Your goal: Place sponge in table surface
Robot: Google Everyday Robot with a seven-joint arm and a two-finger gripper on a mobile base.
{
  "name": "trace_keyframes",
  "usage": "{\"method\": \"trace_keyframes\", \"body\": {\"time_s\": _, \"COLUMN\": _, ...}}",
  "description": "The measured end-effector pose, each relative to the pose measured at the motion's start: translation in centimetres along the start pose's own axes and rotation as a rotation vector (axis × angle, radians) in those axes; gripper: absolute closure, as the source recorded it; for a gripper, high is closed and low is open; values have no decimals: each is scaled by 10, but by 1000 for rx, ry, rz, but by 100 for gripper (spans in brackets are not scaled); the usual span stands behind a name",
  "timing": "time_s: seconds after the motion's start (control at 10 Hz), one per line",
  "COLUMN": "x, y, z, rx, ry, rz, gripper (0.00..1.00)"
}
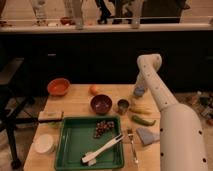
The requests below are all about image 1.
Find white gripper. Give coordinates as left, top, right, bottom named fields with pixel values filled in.
left=133, top=73, right=147, bottom=97

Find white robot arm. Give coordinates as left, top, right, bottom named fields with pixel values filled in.
left=135, top=54, right=208, bottom=171

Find beige rectangular sponge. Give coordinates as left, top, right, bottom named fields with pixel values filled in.
left=38, top=111, right=63, bottom=121

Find yellow banana toy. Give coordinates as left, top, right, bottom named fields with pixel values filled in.
left=130, top=106, right=151, bottom=115

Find small metal cup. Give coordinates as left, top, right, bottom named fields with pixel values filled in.
left=117, top=99, right=129, bottom=115

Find dark red bowl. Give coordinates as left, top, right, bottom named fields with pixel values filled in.
left=90, top=94, right=112, bottom=115

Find silver metal fork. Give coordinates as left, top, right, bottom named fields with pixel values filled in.
left=127, top=128, right=139, bottom=164

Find orange fruit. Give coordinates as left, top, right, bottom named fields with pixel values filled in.
left=89, top=84, right=99, bottom=95

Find blue grey cloth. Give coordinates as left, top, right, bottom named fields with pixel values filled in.
left=136, top=127, right=160, bottom=146

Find purple grape bunch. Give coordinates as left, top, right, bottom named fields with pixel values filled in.
left=94, top=120, right=115, bottom=138

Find orange bowl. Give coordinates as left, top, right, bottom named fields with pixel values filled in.
left=47, top=78, right=70, bottom=96

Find green plastic tray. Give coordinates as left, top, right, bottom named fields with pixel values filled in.
left=54, top=116, right=124, bottom=171

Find white plastic tongs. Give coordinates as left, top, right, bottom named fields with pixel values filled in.
left=81, top=134, right=124, bottom=163

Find black metal stand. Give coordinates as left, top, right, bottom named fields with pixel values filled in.
left=0, top=57, right=38, bottom=170

